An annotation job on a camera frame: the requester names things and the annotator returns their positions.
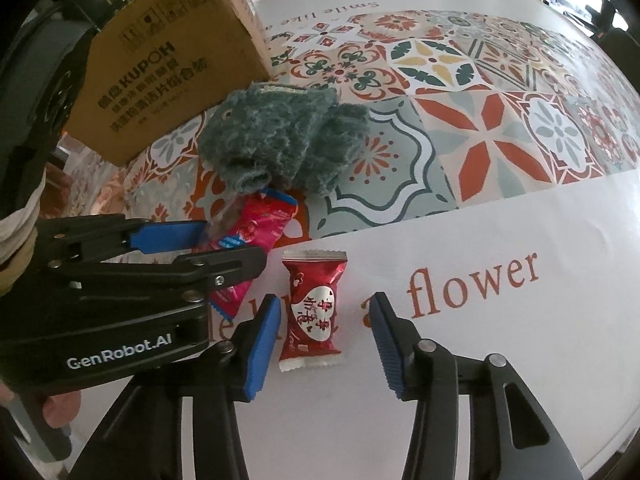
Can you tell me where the dark green knitted glove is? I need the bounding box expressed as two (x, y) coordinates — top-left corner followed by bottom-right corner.
(198, 82), (369, 196)

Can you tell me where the person's left hand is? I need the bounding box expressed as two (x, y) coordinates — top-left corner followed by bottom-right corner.
(0, 381), (83, 430)

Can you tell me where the pink red snack packet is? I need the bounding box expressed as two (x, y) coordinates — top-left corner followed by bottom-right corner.
(193, 188), (297, 321)

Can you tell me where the red candy packet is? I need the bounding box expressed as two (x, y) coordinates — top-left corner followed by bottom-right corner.
(279, 249), (348, 372)

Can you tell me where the cardboard box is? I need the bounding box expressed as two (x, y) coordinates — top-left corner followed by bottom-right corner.
(64, 0), (271, 166)

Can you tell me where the patterned table runner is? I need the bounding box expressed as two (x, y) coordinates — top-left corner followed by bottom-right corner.
(66, 10), (639, 244)

